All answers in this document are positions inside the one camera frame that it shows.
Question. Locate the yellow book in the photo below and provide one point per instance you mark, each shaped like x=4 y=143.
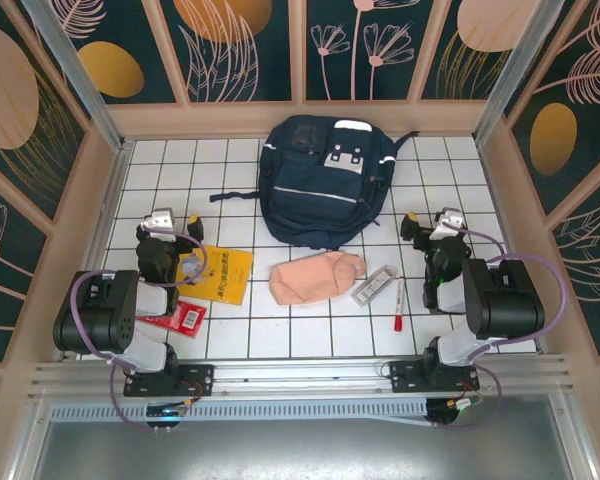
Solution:
x=230 y=280

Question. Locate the red marker pen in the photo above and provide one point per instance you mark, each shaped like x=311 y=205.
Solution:
x=399 y=305

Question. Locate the grey rectangular packet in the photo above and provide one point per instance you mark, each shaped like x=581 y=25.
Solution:
x=372 y=286

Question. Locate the red book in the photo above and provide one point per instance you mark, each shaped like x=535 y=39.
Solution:
x=190 y=317

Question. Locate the navy blue backpack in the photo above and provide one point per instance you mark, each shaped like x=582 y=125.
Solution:
x=320 y=200

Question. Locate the pink fabric pencil case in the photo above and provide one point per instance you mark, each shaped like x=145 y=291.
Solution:
x=310 y=280

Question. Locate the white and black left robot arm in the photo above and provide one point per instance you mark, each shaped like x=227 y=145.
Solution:
x=100 y=310

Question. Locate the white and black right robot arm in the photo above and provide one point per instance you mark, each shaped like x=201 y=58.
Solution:
x=505 y=305

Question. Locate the small circuit board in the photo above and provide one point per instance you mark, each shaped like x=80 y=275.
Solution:
x=464 y=404
x=166 y=412

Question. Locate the grey metal sheet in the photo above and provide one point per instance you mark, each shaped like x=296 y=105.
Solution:
x=300 y=450

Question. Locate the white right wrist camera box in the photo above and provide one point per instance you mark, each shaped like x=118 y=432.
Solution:
x=450 y=220

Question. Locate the aluminium side rail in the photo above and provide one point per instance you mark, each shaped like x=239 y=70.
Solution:
x=487 y=170
x=97 y=250

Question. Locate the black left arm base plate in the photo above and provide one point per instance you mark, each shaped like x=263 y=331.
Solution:
x=200 y=375

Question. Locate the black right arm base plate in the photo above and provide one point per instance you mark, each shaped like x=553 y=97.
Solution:
x=402 y=377

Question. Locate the aluminium mounting rail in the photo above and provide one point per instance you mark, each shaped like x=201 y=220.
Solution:
x=300 y=372

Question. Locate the aluminium frame post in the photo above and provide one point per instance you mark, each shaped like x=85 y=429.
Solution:
x=75 y=65
x=517 y=65

